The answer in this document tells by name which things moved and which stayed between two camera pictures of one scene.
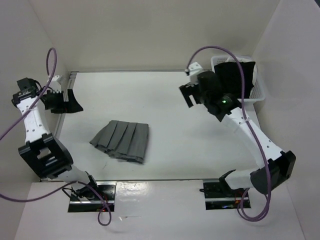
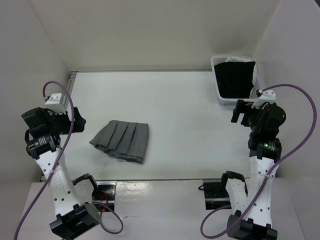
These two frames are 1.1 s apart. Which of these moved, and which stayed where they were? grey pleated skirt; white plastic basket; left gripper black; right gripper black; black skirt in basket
Moved: left gripper black; right gripper black
Stayed: white plastic basket; grey pleated skirt; black skirt in basket
